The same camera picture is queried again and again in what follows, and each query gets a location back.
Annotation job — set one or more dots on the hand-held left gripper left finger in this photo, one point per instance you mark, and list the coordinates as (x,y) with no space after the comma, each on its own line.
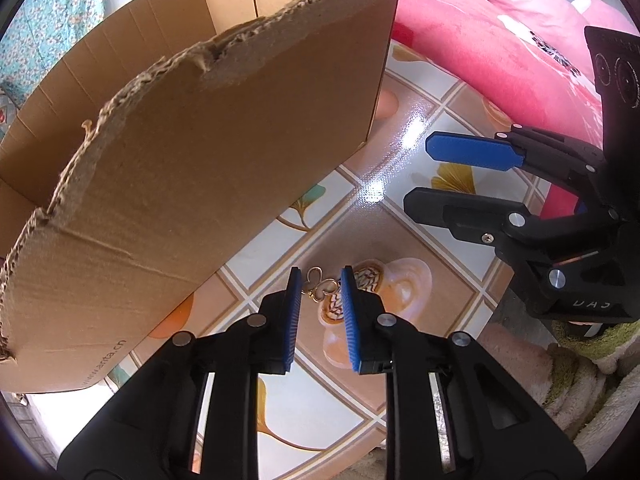
(292,320)

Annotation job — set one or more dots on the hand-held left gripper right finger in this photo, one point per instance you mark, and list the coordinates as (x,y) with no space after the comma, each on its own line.
(350,320)

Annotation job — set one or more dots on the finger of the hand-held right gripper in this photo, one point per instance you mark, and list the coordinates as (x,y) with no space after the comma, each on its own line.
(470,150)
(450,210)

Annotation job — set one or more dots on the gold flower charm earring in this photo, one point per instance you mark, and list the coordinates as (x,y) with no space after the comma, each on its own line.
(326,286)

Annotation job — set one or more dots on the brown cardboard box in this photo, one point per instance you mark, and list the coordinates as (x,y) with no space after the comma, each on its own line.
(200,160)

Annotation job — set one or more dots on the printed vinyl tablecloth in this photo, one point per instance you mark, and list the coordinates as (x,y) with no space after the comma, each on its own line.
(400,245)

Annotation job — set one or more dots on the pink floral quilt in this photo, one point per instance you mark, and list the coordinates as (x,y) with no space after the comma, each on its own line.
(500,50)

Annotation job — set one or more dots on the fluffy cream garment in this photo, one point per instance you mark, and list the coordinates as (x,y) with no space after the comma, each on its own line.
(565,385)

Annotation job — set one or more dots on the teal floral cloth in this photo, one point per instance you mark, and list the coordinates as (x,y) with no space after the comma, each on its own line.
(50,25)

